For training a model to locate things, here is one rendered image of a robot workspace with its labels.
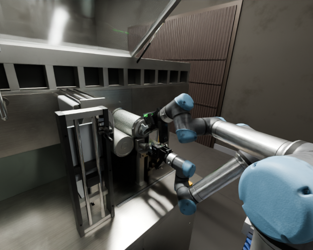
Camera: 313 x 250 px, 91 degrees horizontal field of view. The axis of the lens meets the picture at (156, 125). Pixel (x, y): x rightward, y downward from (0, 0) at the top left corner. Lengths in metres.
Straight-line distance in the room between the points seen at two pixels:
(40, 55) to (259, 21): 2.98
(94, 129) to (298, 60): 2.89
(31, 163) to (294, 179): 1.09
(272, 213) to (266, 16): 3.09
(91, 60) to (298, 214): 1.04
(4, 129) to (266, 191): 1.02
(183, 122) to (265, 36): 2.72
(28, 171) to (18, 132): 0.24
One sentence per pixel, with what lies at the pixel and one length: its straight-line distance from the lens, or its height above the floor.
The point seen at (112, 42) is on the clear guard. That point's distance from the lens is 1.07.
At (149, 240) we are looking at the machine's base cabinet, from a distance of 0.98.
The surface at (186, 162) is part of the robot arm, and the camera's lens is 0.81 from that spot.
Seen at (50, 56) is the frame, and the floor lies 1.62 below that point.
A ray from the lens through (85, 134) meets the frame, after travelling 0.62.
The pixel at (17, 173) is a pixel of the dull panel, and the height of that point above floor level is 1.03.
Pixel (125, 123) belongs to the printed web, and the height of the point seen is 1.27.
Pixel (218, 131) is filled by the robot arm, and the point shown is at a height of 1.38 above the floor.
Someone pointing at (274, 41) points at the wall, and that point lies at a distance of 3.15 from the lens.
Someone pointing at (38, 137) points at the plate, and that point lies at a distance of 1.05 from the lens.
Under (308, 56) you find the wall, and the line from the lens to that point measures 3.07.
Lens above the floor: 1.59
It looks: 20 degrees down
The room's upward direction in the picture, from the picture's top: 3 degrees clockwise
